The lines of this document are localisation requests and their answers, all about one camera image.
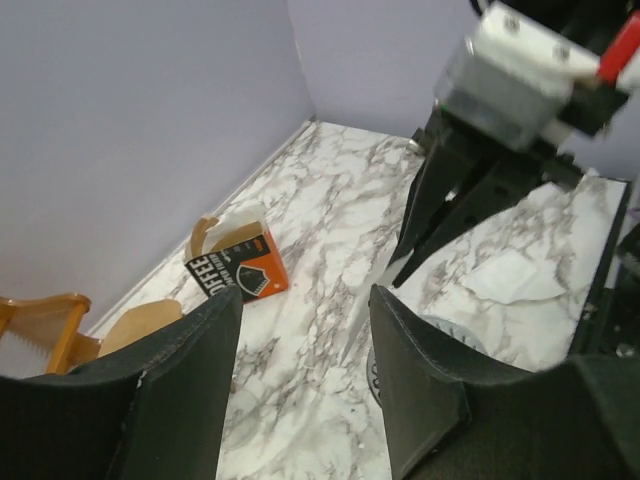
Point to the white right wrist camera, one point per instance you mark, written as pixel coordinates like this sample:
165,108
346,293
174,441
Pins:
515,80

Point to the brown paper coffee filter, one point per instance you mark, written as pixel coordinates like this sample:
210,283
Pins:
140,322

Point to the orange wooden shelf rack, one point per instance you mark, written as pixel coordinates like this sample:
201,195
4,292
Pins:
42,336

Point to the brown filters in box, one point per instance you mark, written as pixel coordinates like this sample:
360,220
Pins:
197,242

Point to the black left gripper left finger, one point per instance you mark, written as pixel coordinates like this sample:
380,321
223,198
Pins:
154,409

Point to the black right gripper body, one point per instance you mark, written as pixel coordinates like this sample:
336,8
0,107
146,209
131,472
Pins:
575,115

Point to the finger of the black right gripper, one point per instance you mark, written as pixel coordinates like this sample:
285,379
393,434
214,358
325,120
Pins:
500,185
442,186

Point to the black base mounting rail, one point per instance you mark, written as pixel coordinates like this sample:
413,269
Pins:
609,321

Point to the orange coffee filter box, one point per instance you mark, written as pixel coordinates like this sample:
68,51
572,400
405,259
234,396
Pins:
243,253

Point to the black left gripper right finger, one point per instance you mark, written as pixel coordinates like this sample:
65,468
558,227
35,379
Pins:
451,412

